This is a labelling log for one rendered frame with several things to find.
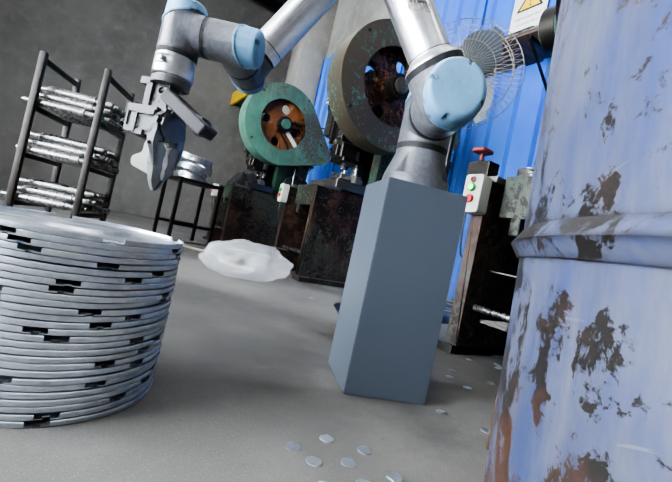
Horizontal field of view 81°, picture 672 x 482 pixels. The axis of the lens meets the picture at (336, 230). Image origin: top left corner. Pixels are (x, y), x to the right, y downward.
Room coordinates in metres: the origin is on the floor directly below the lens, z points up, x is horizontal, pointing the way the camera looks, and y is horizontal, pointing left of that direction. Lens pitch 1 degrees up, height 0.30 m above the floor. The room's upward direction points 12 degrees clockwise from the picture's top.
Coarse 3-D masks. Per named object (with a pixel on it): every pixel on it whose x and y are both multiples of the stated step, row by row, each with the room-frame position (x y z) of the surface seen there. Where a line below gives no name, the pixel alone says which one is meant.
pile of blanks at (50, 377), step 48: (0, 240) 0.46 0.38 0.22; (0, 288) 0.47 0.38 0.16; (48, 288) 0.47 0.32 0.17; (96, 288) 0.50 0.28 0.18; (144, 288) 0.55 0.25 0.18; (0, 336) 0.46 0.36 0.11; (48, 336) 0.49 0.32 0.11; (96, 336) 0.53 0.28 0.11; (144, 336) 0.57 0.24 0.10; (0, 384) 0.46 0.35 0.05; (48, 384) 0.48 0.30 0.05; (96, 384) 0.53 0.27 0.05; (144, 384) 0.60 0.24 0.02
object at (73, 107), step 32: (32, 96) 2.05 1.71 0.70; (64, 96) 2.16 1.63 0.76; (128, 96) 2.45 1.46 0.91; (64, 128) 2.44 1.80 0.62; (96, 128) 2.12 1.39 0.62; (64, 160) 2.13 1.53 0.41; (96, 160) 2.29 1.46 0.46; (0, 192) 2.08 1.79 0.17; (32, 192) 2.13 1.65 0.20; (64, 192) 2.19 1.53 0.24; (96, 192) 2.41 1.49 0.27
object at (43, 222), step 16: (0, 208) 0.62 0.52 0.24; (16, 208) 0.64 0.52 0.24; (0, 224) 0.46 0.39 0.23; (16, 224) 0.46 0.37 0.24; (32, 224) 0.52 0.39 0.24; (48, 224) 0.54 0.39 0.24; (64, 224) 0.55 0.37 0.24; (80, 224) 0.59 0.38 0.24; (96, 224) 0.65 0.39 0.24; (112, 224) 0.74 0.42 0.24; (96, 240) 0.49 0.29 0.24; (112, 240) 0.53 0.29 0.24; (128, 240) 0.52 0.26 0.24; (144, 240) 0.62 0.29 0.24; (160, 240) 0.67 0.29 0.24
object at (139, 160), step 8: (144, 144) 0.73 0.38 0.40; (160, 144) 0.72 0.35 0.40; (144, 152) 0.73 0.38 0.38; (160, 152) 0.72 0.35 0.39; (136, 160) 0.73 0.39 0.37; (144, 160) 0.73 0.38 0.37; (160, 160) 0.73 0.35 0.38; (144, 168) 0.73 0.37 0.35; (152, 168) 0.72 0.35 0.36; (160, 168) 0.73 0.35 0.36; (152, 176) 0.72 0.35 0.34; (152, 184) 0.73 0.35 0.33
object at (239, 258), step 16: (240, 240) 2.09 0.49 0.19; (208, 256) 2.00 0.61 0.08; (224, 256) 1.93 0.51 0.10; (240, 256) 1.95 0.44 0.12; (256, 256) 1.97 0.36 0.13; (272, 256) 2.03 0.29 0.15; (224, 272) 1.99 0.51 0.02; (240, 272) 1.94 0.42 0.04; (256, 272) 1.96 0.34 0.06; (272, 272) 2.03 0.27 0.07; (288, 272) 2.11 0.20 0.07
